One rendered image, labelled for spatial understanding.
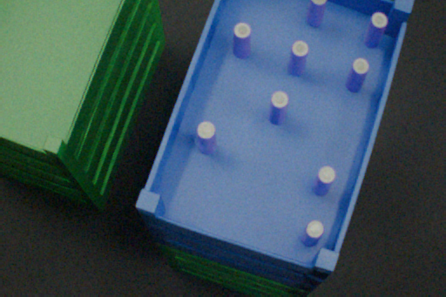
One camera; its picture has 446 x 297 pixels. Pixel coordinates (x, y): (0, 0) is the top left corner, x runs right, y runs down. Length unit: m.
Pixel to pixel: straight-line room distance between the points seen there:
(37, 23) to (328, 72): 0.41
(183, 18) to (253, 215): 0.64
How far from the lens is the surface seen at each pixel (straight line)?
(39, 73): 1.19
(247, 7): 1.02
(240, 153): 0.97
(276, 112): 0.93
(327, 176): 0.90
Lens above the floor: 1.42
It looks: 75 degrees down
